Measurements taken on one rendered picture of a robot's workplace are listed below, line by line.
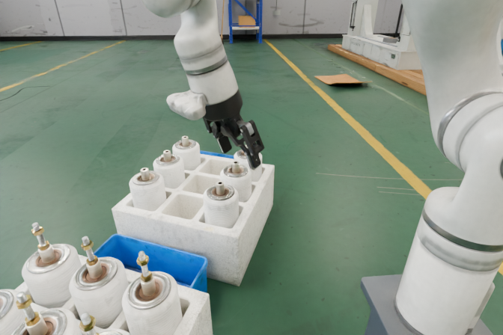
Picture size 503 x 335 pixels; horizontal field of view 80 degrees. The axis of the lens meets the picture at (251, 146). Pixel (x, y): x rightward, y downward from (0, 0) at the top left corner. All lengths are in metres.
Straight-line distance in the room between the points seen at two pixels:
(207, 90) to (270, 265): 0.64
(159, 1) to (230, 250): 0.61
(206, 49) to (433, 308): 0.46
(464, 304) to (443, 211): 0.13
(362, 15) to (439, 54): 4.39
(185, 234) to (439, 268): 0.61
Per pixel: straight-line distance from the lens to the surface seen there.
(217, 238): 0.82
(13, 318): 0.70
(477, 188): 0.37
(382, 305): 0.55
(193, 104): 0.45
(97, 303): 0.67
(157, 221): 0.88
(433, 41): 0.34
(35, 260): 0.77
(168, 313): 0.61
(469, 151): 0.36
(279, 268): 0.96
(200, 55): 0.45
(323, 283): 0.95
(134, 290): 0.62
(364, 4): 4.74
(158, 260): 0.93
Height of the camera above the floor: 0.72
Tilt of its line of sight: 26 degrees down
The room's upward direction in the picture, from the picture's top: straight up
